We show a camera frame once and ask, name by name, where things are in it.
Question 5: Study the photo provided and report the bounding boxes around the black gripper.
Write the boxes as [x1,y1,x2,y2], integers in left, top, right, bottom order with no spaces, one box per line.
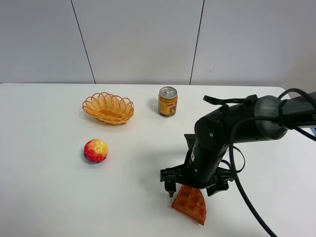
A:
[160,141,234,197]

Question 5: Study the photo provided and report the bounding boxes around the gold energy drink can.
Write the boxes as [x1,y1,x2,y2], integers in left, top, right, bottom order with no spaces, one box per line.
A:
[158,86,178,117]

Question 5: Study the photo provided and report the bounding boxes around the orange woven plastic basket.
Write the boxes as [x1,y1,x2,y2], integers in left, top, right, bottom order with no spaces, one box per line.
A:
[82,92,134,125]

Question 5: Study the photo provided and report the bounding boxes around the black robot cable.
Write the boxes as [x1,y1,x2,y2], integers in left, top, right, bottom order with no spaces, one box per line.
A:
[202,88,316,237]

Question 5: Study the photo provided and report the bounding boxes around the orange waffle wedge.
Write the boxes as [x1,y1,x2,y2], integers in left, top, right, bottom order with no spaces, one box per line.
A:
[171,185,206,226]

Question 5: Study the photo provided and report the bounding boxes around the red yellow bumpy ball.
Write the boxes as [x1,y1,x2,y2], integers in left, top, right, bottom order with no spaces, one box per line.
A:
[83,139,109,163]

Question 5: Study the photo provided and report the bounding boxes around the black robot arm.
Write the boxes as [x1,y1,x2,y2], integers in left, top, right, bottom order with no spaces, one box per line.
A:
[160,92,316,197]

